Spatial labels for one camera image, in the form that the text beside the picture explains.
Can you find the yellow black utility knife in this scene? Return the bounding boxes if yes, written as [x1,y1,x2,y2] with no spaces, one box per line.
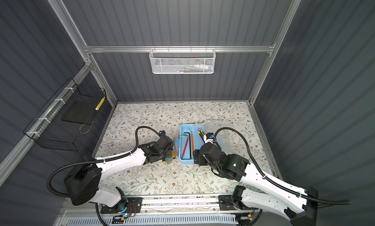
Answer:
[198,129,205,140]

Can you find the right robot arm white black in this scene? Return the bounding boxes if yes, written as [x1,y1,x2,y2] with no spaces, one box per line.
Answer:
[193,143,318,226]

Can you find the orange handled hex key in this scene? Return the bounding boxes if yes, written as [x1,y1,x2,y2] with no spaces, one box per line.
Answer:
[189,131,194,157]

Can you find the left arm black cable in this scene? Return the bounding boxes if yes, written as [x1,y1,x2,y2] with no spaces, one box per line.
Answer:
[46,125,162,197]

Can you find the light blue plastic tool box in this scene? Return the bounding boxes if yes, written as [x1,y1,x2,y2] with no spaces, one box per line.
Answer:
[175,124,205,165]

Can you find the clear tool box lid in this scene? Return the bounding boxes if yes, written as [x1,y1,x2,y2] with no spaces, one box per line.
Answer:
[203,121,233,154]

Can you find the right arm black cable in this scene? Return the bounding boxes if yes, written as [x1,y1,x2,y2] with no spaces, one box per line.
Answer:
[213,127,352,206]

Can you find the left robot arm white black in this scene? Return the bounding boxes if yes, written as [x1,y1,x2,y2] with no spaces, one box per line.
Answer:
[64,135,173,211]

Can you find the orange handled screwdriver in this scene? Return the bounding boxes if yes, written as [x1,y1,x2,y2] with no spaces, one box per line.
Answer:
[171,150,176,159]

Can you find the white wire mesh basket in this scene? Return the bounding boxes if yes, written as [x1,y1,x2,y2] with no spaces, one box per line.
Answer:
[149,50,216,74]

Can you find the yellow green tube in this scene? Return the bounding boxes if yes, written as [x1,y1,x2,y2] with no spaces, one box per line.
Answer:
[95,96,105,111]

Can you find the teal utility knife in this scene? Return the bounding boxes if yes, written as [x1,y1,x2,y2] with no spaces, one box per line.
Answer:
[163,158,173,164]

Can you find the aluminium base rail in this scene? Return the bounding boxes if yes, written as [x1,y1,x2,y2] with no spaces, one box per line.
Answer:
[62,193,294,215]

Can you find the black wire mesh basket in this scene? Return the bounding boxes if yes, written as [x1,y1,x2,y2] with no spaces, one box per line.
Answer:
[23,81,106,154]

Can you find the items in white basket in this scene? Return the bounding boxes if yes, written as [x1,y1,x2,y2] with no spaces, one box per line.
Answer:
[175,64,214,73]

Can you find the red handled hex key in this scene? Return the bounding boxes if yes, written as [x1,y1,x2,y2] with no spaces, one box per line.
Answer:
[182,132,190,157]

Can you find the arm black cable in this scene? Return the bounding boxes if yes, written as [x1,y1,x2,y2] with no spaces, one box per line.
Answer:
[213,127,352,206]
[46,125,162,197]

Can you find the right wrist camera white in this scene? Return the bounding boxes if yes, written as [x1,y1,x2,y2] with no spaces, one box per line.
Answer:
[204,133,214,144]

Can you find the black pad in basket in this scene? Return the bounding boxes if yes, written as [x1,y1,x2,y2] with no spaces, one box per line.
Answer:
[62,101,99,125]

